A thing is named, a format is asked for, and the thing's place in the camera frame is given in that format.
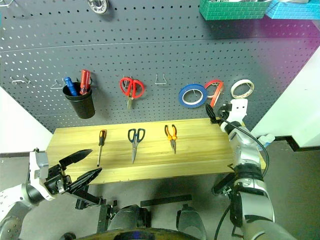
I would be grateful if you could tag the black metal floor frame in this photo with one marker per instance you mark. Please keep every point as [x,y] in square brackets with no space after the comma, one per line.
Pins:
[103,215]

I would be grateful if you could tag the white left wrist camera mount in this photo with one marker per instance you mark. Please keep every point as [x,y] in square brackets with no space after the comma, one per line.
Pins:
[41,160]

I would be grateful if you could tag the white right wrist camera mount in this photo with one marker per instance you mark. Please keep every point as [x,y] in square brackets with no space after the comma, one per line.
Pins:
[238,108]

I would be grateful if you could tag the white tape roll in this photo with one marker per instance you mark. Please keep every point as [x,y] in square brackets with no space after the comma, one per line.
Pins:
[252,87]

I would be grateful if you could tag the blue brick-pattern box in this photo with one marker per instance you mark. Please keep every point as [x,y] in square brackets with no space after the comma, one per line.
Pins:
[292,12]

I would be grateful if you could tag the clear plastic bottle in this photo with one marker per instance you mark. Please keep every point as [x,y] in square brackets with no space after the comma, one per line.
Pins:
[267,138]

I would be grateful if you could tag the red tape roll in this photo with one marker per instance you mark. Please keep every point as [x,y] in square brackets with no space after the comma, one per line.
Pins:
[217,95]

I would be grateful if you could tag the green brick-pattern box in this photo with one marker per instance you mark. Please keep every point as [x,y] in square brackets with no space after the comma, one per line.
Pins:
[230,11]

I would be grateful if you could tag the dark grey pegboard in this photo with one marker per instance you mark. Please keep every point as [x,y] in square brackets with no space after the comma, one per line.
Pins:
[150,50]

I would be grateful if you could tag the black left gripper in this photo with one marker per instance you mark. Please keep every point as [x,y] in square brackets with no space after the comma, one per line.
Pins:
[56,181]

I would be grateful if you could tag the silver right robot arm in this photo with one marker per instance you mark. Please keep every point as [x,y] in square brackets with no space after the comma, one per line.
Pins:
[250,155]

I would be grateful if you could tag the grey rounded leg cover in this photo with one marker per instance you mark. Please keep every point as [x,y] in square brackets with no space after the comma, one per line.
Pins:
[191,218]
[130,216]

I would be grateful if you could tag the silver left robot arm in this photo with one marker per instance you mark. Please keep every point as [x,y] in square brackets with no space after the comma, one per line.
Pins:
[10,217]

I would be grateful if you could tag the blue tape roll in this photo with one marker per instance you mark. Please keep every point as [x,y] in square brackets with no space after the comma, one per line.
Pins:
[180,98]

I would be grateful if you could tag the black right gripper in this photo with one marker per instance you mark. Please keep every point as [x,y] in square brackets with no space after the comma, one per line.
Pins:
[225,110]

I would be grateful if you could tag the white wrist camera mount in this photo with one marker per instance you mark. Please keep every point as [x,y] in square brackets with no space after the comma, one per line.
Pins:
[238,108]
[41,160]

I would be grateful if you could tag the black cup holder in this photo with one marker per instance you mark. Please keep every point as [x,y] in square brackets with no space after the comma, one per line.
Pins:
[81,105]

